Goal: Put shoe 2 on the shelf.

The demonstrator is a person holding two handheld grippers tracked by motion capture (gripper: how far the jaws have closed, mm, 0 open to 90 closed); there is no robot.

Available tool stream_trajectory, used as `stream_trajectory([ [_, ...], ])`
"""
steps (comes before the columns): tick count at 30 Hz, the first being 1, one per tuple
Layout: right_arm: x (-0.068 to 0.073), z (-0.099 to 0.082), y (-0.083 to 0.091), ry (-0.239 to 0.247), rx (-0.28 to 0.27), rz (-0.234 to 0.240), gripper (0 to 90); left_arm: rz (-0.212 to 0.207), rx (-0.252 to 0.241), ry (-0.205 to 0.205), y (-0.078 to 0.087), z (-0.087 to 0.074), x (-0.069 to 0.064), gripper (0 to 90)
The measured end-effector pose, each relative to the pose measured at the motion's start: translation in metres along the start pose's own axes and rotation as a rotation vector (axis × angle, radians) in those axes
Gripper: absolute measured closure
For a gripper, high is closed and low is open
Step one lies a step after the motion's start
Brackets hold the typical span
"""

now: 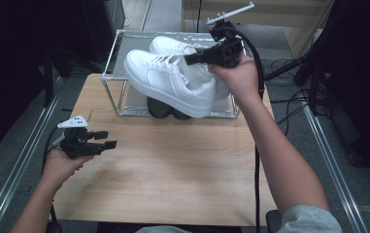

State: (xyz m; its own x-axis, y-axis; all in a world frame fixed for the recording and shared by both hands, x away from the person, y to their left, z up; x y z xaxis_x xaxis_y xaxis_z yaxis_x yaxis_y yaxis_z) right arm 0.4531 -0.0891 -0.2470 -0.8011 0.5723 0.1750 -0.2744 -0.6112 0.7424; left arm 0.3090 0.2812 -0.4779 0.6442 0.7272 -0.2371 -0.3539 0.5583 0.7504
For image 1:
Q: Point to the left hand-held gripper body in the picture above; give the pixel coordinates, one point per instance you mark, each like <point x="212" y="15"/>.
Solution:
<point x="79" y="145"/>

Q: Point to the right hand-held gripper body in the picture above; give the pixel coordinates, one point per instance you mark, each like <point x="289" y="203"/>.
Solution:
<point x="229" y="51"/>

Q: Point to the white sneaker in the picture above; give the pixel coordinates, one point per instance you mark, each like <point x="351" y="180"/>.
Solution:
<point x="160" y="81"/>
<point x="166" y="43"/>

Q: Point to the black flip-flop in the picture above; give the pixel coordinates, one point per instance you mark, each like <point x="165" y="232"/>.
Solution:
<point x="181" y="115"/>
<point x="159" y="108"/>

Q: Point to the metal frame shoe rack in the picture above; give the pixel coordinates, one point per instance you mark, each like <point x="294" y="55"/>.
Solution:
<point x="132" y="42"/>

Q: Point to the person's left hand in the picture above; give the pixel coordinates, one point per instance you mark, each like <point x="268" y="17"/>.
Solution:
<point x="61" y="168"/>

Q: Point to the person's right hand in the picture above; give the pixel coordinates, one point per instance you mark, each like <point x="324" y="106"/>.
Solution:
<point x="242" y="81"/>

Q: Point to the beige wooden cabinet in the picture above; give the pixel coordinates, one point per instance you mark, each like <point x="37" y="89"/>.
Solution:
<point x="270" y="19"/>

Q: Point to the black stand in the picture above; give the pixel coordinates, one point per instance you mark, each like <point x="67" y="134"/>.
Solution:
<point x="48" y="77"/>

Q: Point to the black curtain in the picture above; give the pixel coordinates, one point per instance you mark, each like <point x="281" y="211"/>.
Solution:
<point x="360" y="81"/>
<point x="14" y="64"/>

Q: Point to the person's grey shirt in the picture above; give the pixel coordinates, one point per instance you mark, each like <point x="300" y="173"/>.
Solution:
<point x="309" y="220"/>

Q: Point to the metal floor rail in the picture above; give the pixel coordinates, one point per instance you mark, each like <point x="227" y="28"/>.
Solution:
<point x="17" y="171"/>
<point x="147" y="14"/>
<point x="334" y="168"/>

